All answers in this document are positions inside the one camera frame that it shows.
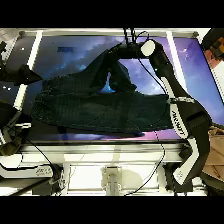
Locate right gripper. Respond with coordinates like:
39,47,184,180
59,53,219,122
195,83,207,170
116,43,143,60

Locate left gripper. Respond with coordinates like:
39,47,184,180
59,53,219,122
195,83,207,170
0,64,22,85

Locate blue jeans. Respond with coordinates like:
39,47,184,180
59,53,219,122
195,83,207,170
30,42,175,138

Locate heap of clothes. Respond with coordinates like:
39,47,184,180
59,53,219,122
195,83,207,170
200,28,224,68

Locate black cable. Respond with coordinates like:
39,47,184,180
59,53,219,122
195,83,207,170
20,133,65,175
124,29,174,197

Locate silver frame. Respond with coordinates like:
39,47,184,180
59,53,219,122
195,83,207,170
0,28,214,197

